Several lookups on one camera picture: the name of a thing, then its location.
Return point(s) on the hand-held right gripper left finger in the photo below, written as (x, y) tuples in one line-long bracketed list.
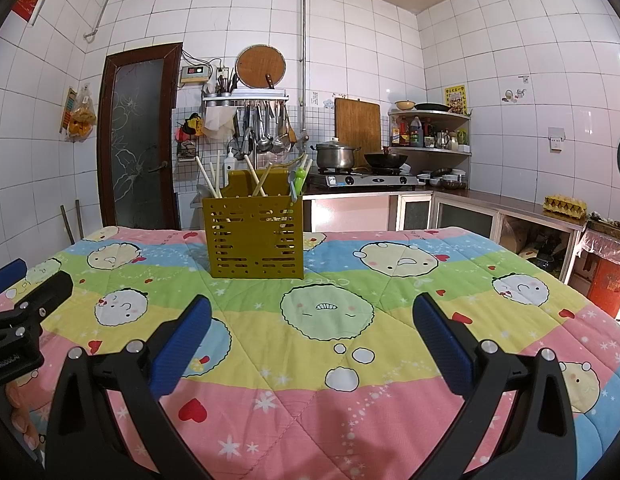
[(182, 340)]

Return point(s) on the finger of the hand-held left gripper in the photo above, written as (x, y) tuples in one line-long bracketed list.
[(50, 292), (7, 275)]

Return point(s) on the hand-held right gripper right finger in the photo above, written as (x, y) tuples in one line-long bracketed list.
[(442, 340)]

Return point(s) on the yellow slotted utensil holder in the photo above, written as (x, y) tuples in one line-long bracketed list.
[(250, 240)]

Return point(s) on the bunch of wooden chopsticks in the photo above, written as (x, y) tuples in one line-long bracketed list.
[(207, 177)]

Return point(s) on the light blue spoon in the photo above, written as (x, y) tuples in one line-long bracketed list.
[(293, 187)]

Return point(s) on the row of hanging kitchen utensils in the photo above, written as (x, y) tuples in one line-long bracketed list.
[(264, 135)]

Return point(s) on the person's left hand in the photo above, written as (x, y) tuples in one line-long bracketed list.
[(22, 410)]

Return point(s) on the dark leaning stick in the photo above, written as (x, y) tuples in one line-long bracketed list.
[(80, 220), (66, 225)]

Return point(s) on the colourful cartoon printed blanket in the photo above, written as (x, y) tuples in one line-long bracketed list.
[(365, 410)]

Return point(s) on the brown frosted glass door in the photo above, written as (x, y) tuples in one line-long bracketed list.
[(135, 160)]

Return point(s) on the kitchen counter cabinets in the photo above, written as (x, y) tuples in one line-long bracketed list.
[(350, 212)]

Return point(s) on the cluster of small bowls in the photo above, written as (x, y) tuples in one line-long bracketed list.
[(447, 180)]

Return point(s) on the hanging bag of oranges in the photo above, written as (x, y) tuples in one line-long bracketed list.
[(82, 120)]

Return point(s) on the steel gas stove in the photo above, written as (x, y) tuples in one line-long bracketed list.
[(370, 180)]

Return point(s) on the red cabinet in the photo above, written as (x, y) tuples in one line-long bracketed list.
[(609, 285)]

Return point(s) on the yellow egg carton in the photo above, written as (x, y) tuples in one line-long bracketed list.
[(564, 206)]

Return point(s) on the white pump soap bottle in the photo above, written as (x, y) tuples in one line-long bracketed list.
[(231, 162)]

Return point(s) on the pink lace cloth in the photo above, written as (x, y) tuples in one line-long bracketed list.
[(604, 245)]

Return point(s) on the black wok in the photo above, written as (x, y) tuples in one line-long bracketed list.
[(387, 160)]

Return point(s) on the metal corner shelf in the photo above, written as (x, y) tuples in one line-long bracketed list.
[(429, 150)]

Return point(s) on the row of condiment bottles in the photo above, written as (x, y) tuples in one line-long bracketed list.
[(414, 135)]

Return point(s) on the steel pot with lid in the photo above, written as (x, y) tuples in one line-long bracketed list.
[(335, 156)]

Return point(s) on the red yellow hanging bundle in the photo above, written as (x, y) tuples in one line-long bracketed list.
[(192, 125)]

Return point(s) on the white hanging plastic bag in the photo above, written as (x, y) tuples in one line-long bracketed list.
[(217, 122)]

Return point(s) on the rectangular wooden cutting board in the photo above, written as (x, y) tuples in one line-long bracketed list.
[(357, 125)]

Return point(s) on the black frying pan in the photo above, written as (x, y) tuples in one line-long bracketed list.
[(432, 107)]

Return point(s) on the yellow bowl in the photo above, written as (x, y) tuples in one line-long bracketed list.
[(404, 105)]

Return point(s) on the metal cup of knives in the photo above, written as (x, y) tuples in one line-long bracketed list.
[(225, 87)]

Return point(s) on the white box with red display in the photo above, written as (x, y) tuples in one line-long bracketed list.
[(194, 74)]

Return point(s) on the round wooden cutting board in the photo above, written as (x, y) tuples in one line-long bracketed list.
[(260, 66)]

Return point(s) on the white wall socket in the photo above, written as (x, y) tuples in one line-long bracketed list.
[(557, 141)]

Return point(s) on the yellow wall poster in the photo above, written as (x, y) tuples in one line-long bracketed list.
[(455, 97)]

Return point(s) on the metal wall utensil rack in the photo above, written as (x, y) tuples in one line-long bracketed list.
[(245, 97)]

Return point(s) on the wall hook stickers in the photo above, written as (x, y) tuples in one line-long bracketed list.
[(509, 95)]

